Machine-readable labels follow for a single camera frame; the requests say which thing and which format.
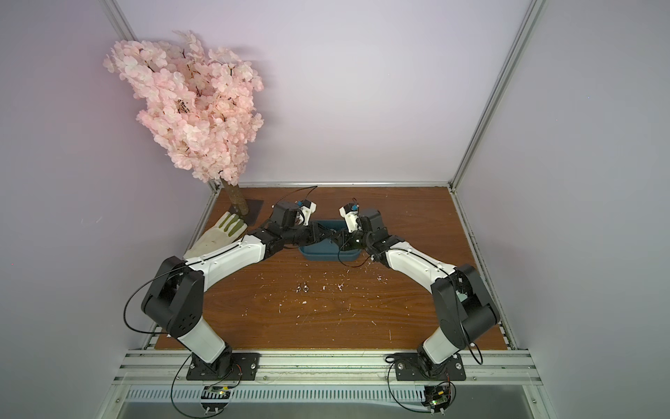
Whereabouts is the teal plastic storage box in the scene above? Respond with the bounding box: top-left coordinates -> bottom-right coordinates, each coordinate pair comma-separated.
298,220 -> 361,262

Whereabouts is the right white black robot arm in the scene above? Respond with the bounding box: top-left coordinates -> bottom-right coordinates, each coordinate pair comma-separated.
340,204 -> 501,368

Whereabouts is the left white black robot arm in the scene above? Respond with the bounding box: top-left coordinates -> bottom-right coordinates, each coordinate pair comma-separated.
141,202 -> 336,370

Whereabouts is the white green work glove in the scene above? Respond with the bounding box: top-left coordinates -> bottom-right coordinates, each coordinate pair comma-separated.
184,211 -> 248,259

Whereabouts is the pink artificial blossom tree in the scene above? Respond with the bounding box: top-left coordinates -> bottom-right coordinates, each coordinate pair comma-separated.
104,31 -> 265,215

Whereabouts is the right small circuit board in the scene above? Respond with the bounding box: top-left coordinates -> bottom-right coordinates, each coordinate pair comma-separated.
422,382 -> 455,415

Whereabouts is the small circuit board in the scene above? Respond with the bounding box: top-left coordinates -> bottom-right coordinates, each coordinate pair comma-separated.
422,382 -> 455,415
200,385 -> 232,417

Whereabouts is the left small circuit board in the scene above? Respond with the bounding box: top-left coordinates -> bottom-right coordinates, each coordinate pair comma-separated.
200,385 -> 232,417

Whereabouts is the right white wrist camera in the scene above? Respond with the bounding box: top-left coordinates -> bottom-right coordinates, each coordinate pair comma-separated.
340,203 -> 361,233

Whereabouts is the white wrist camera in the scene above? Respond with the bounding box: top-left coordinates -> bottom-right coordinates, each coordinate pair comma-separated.
340,203 -> 361,233
297,199 -> 317,226

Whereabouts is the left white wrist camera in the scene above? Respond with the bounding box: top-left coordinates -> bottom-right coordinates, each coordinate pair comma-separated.
297,199 -> 317,226

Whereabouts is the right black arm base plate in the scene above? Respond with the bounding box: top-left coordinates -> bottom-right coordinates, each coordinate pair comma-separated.
386,352 -> 467,382

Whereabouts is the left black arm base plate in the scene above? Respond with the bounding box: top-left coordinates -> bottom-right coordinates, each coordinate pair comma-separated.
187,352 -> 261,382

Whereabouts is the aluminium front rail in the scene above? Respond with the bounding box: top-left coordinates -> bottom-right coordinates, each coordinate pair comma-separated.
113,349 -> 542,386

